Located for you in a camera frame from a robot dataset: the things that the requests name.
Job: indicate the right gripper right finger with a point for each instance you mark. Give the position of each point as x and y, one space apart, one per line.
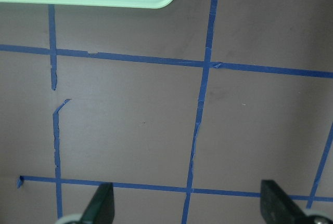
277 207

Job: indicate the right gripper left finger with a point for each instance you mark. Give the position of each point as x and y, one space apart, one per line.
101 208

